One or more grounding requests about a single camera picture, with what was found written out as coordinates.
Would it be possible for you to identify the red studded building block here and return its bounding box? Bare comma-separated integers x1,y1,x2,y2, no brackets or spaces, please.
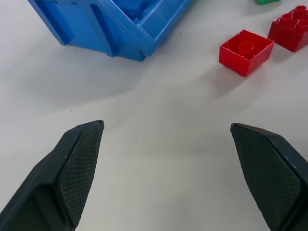
267,5,308,52

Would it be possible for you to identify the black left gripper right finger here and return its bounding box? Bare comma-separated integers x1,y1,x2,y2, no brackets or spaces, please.
230,122,308,231

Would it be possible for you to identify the blue plastic bin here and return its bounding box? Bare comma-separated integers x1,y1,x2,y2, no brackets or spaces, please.
27,0,196,62

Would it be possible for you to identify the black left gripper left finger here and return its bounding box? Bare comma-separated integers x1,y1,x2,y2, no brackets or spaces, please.
0,119,105,231

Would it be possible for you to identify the red hollow-side-up building block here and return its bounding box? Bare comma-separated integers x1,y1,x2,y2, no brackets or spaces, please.
218,29,275,77

